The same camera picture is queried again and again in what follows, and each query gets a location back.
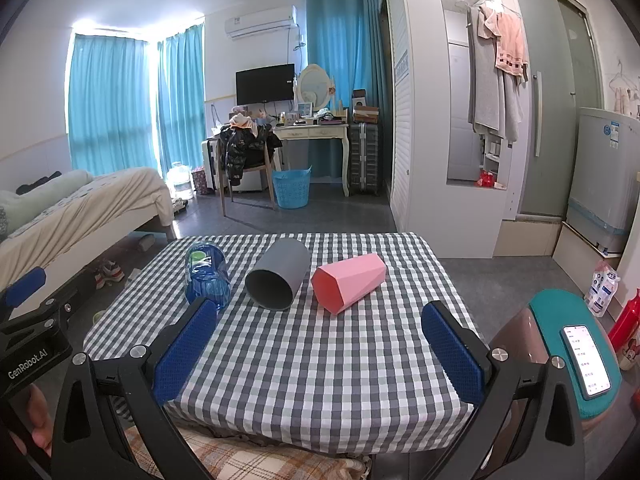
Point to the grey cup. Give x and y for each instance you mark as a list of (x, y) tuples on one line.
[(286, 260)]

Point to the blue curtain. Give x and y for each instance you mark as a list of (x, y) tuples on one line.
[(345, 45), (182, 100), (110, 105)]

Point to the clear water jug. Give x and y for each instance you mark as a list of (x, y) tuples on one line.
[(180, 182)]

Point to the white board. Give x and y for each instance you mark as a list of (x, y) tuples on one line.
[(575, 255)]

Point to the pale green pillow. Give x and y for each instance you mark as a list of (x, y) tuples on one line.
[(50, 192)]

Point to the white wardrobe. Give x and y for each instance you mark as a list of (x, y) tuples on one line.
[(415, 135)]

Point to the wooden chair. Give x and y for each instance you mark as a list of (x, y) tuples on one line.
[(270, 180)]

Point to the pink patterned bag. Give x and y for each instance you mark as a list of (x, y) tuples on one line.
[(199, 182)]

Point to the transparent blue cup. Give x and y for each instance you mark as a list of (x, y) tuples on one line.
[(206, 280)]

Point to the grey towel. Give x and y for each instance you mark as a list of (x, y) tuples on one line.
[(485, 85)]

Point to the grey checked tablecloth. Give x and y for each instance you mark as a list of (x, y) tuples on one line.
[(325, 365)]

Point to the smartphone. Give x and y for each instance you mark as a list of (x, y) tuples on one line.
[(587, 360)]

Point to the bed with beige blanket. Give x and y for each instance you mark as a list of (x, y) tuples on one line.
[(100, 210)]

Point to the frosted glass door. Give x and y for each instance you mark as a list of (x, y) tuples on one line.
[(555, 110)]

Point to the person's left hand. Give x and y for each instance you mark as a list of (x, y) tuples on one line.
[(41, 420)]

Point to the oval vanity mirror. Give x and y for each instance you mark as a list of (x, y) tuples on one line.
[(315, 82)]

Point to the dark suitcase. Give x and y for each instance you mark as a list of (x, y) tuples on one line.
[(365, 160)]

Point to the pink faceted cup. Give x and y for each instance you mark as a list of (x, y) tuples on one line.
[(352, 280)]

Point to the pair of sneakers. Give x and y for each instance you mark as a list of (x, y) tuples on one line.
[(109, 275)]

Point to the dark cloth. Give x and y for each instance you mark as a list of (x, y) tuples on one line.
[(37, 182)]

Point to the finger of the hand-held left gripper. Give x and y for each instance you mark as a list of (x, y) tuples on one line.
[(77, 290), (22, 287)]

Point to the pink towel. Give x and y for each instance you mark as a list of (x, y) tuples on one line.
[(511, 50)]

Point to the black television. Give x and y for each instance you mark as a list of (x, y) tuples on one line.
[(265, 84)]

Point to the white plastic packet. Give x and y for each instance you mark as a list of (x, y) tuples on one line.
[(602, 290)]

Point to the blue plastic basket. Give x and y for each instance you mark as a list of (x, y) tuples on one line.
[(291, 190)]

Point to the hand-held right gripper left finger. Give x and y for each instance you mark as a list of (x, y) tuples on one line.
[(186, 350)]

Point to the teal cushioned stool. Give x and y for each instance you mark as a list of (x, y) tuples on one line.
[(545, 330)]

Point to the white air conditioner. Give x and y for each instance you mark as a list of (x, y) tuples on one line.
[(260, 24)]

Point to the white washing machine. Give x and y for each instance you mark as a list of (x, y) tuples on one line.
[(600, 185)]

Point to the plaid blanket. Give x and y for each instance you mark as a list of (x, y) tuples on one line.
[(260, 460)]

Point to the cardboard box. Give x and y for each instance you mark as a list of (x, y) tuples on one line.
[(366, 107)]

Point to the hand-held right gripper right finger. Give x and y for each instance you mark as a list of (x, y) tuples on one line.
[(452, 350)]

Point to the red bottle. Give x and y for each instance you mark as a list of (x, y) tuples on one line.
[(627, 330)]

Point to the dark jacket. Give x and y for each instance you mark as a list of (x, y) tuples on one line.
[(240, 152)]

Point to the white dressing desk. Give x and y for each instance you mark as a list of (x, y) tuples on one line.
[(312, 132)]

